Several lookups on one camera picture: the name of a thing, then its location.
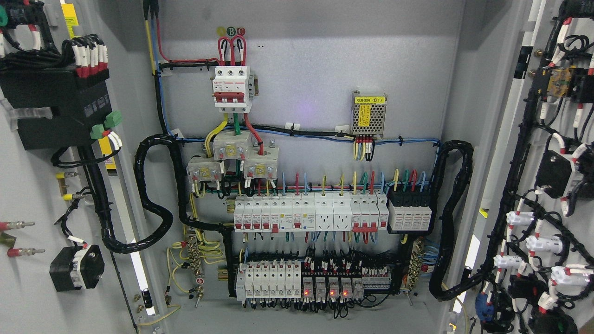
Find grey cabinet door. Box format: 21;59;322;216
429;0;593;334
0;0;167;334

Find grey current transformers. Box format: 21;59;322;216
187;130;279;186

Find upper row circuit breakers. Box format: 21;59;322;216
233;191;389;233

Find metal mesh power supply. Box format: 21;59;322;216
350;90;388;138

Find red white main breaker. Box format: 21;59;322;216
212;66;254;113

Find lower row relays and breakers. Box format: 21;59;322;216
235;259;392;306

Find black surge protector block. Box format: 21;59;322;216
387;189;433;236

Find black digital power meter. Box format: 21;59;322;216
1;65;123;150

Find black corrugated cable conduit right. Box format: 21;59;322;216
428;140;474;301

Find black corrugated cable conduit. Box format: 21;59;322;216
428;140;474;301
101;134;232;254

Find black corrugated cable conduit left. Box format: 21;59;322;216
101;134;232;254

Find white rotary selector switch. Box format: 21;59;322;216
49;244;105;292

